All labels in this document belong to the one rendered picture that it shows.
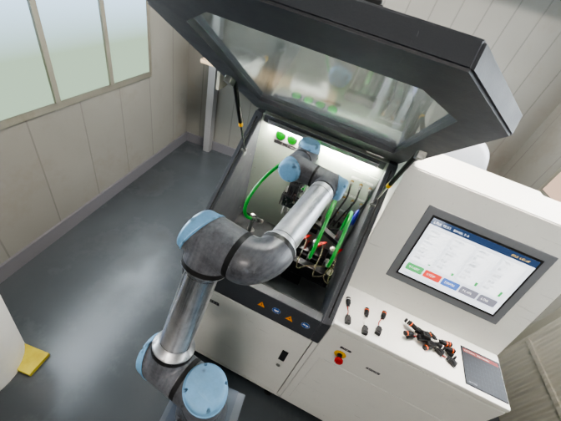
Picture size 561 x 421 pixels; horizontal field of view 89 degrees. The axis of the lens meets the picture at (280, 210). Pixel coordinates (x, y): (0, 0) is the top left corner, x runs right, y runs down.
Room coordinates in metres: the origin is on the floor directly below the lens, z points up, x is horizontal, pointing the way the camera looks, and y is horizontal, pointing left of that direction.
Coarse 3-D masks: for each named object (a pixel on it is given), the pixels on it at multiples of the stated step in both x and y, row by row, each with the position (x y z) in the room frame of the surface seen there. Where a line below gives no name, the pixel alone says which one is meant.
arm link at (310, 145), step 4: (304, 140) 0.90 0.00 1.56; (308, 140) 0.91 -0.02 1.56; (312, 140) 0.92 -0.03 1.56; (316, 140) 0.93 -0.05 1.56; (300, 144) 0.90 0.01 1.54; (304, 144) 0.88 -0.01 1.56; (308, 144) 0.88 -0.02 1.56; (312, 144) 0.89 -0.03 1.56; (316, 144) 0.90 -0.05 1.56; (320, 144) 0.92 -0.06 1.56; (300, 148) 0.89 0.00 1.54; (304, 148) 0.88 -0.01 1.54; (308, 148) 0.88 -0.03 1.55; (312, 148) 0.88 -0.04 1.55; (316, 148) 0.89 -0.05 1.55; (320, 148) 0.90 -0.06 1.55; (308, 152) 0.87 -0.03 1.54; (312, 152) 0.88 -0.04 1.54; (316, 152) 0.89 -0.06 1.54; (312, 156) 0.87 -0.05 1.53; (316, 156) 0.90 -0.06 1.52; (312, 160) 0.87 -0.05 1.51
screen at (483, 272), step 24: (432, 216) 0.93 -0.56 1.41; (456, 216) 0.93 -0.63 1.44; (408, 240) 0.91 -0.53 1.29; (432, 240) 0.91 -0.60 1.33; (456, 240) 0.90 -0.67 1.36; (480, 240) 0.90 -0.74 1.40; (504, 240) 0.90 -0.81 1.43; (408, 264) 0.88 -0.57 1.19; (432, 264) 0.87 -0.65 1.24; (456, 264) 0.87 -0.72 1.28; (480, 264) 0.87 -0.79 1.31; (504, 264) 0.87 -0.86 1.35; (528, 264) 0.86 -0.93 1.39; (552, 264) 0.86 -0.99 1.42; (432, 288) 0.84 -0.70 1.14; (456, 288) 0.84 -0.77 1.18; (480, 288) 0.84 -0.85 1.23; (504, 288) 0.83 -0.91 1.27; (528, 288) 0.83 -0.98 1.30; (480, 312) 0.80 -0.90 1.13; (504, 312) 0.80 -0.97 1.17
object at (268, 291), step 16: (224, 288) 0.73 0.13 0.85; (240, 288) 0.72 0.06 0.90; (256, 288) 0.71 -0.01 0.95; (272, 288) 0.74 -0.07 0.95; (256, 304) 0.70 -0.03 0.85; (272, 304) 0.69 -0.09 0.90; (288, 304) 0.69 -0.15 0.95; (304, 304) 0.71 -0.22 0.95; (272, 320) 0.69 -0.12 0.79; (304, 320) 0.67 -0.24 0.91; (320, 320) 0.66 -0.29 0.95; (304, 336) 0.66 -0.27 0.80
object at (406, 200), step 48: (432, 192) 0.97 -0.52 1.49; (480, 192) 0.96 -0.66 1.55; (528, 192) 1.10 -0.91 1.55; (384, 240) 0.92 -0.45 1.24; (528, 240) 0.89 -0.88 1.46; (384, 288) 0.85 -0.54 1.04; (336, 336) 0.64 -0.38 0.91; (480, 336) 0.77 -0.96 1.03; (288, 384) 0.65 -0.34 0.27; (336, 384) 0.61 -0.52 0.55; (384, 384) 0.59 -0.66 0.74; (432, 384) 0.57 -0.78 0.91
